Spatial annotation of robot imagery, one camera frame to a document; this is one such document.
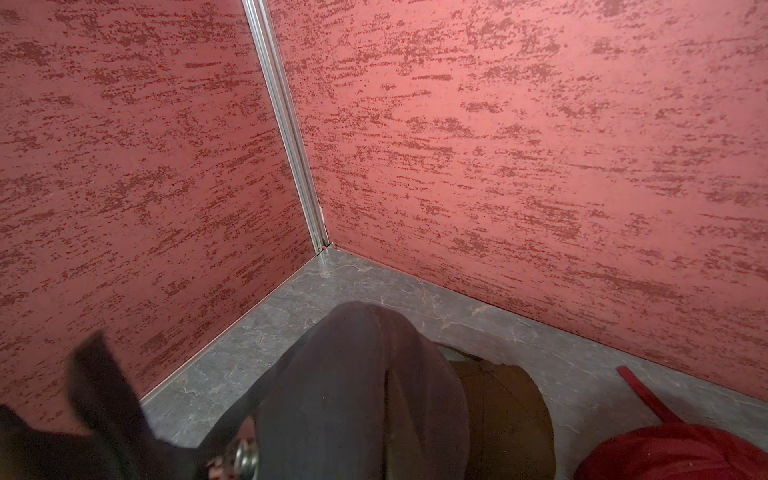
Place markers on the left corner aluminium profile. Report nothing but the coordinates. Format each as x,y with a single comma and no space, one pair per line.
266,43

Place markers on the red cap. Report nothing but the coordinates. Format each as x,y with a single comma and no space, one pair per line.
673,449

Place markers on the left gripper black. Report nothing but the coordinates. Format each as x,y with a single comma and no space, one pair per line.
118,443

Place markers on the dark grey cap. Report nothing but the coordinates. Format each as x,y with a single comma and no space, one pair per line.
360,395

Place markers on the dark brown cap back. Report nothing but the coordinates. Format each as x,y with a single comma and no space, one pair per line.
510,426

